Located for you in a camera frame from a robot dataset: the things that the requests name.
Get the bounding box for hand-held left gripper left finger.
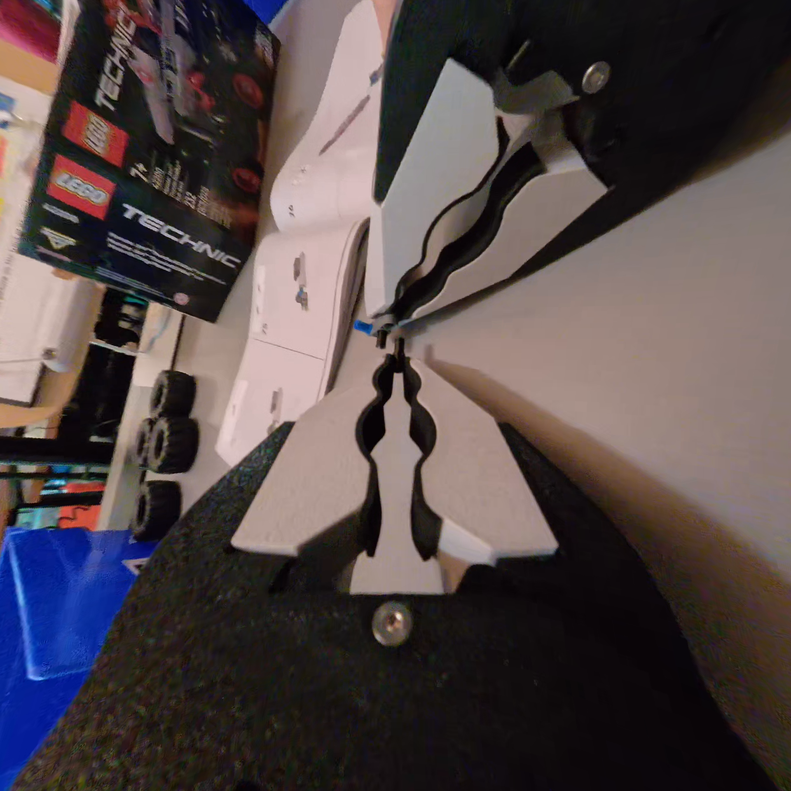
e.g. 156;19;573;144
230;354;398;595

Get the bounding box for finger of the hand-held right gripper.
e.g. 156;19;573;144
363;57;580;319
394;120;611;325

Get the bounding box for blue plastic bin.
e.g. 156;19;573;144
0;528;158;779

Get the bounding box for black metal bar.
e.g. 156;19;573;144
0;434;118;467

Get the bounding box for white instruction booklet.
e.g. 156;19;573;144
215;0;387;469

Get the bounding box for grey beam with blue pin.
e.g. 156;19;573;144
355;315;403;347

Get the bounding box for black toy set box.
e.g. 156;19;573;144
19;0;282;323

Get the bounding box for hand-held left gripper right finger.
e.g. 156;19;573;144
400;354;561;593

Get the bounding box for white desk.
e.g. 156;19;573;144
99;0;791;791

